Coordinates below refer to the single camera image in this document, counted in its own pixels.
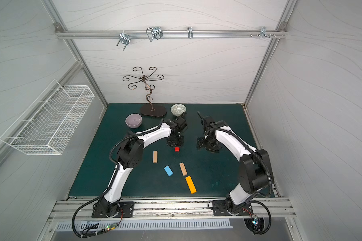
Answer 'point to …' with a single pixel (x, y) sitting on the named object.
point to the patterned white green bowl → (177, 109)
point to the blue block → (168, 170)
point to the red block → (177, 149)
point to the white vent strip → (159, 224)
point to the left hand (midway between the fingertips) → (180, 147)
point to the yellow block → (190, 184)
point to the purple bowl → (133, 120)
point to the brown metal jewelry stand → (157, 110)
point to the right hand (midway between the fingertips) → (204, 148)
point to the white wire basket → (49, 125)
